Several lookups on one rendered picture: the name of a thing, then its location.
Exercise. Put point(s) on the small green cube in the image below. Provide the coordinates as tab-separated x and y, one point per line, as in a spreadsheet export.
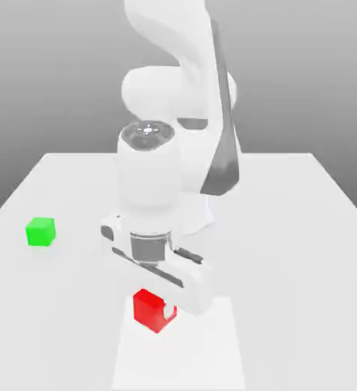
40	231

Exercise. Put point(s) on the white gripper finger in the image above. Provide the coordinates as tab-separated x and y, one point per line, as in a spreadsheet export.
169	310

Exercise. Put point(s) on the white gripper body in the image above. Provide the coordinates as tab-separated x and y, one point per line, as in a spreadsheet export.
193	288

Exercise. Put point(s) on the small red cube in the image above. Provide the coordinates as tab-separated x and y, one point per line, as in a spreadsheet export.
148	311

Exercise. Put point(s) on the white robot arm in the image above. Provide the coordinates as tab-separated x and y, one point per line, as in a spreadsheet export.
149	180

